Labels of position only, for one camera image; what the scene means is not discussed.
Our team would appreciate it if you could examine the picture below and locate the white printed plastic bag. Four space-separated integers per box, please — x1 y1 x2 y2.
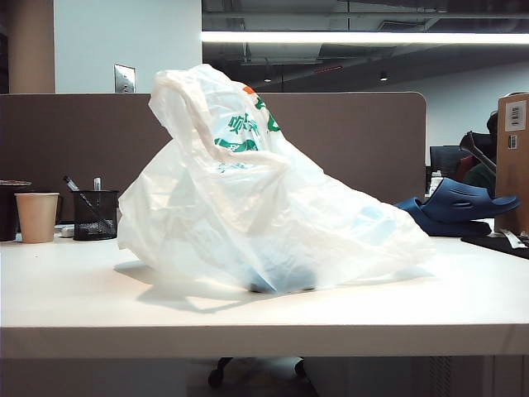
117 63 437 295

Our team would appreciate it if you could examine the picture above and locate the black power bank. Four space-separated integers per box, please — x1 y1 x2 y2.
246 247 318 293

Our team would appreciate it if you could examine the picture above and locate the black mesh pen holder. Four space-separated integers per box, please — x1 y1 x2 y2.
72 189 121 242

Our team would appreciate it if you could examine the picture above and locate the black mesh office chair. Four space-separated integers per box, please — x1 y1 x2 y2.
429 144 472 183

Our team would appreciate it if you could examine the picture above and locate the brown desk partition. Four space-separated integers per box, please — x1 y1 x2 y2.
0 91 427 220

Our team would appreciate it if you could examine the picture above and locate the black pen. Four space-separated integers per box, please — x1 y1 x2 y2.
64 175 102 216

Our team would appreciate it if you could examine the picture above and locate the person in green shirt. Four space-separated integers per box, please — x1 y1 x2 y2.
462 110 501 196

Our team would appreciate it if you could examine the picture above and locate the beige paper cup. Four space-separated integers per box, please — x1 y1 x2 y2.
15 192 61 244

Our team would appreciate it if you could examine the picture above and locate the black desk mat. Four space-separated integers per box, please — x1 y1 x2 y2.
461 231 529 261

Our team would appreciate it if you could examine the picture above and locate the labelled cardboard box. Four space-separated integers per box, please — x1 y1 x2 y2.
495 91 529 235

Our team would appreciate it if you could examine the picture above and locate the white printed packet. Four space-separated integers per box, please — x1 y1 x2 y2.
501 229 529 249

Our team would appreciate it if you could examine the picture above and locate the dark lidded container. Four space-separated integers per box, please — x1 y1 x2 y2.
0 179 33 242

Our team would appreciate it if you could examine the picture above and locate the metal wall switch plate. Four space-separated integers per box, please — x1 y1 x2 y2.
114 63 138 93

